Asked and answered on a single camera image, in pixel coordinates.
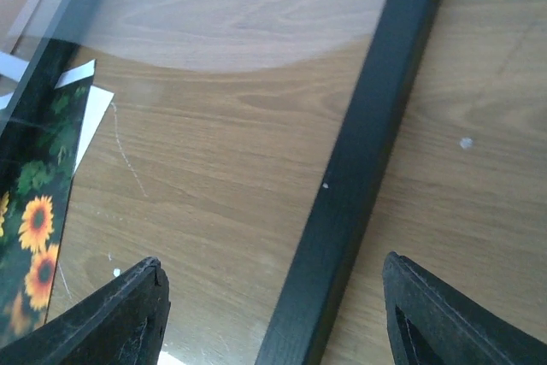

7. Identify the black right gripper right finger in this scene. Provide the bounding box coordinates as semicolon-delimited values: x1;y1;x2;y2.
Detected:
382;252;546;364

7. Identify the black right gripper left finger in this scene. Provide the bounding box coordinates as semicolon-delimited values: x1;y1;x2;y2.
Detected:
1;257;170;364

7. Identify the black picture frame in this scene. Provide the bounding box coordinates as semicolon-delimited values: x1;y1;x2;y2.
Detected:
1;0;425;364

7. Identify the sunflower photo print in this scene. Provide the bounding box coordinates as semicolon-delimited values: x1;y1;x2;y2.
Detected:
1;62;95;346

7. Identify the clear acrylic sheet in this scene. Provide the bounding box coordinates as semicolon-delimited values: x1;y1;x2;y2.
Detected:
0;0;403;365

